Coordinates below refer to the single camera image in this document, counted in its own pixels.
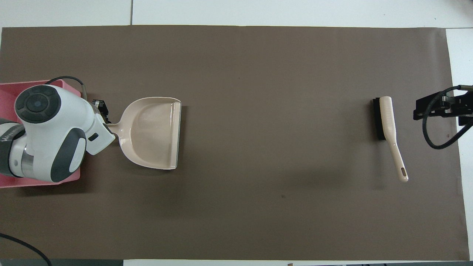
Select pink plastic bin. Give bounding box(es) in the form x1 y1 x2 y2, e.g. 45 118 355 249
0 80 82 189

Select beige hand brush black bristles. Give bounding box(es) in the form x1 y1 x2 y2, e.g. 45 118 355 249
372 96 409 183

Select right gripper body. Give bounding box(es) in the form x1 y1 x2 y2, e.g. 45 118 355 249
453 94 473 126

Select black cable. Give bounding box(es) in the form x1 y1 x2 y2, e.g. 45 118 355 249
0 232 53 266
422 84 473 150
44 76 89 101

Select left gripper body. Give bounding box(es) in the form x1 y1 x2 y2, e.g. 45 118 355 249
91 99 112 125

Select beige plastic dustpan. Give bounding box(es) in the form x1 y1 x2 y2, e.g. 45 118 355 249
107 97 182 170

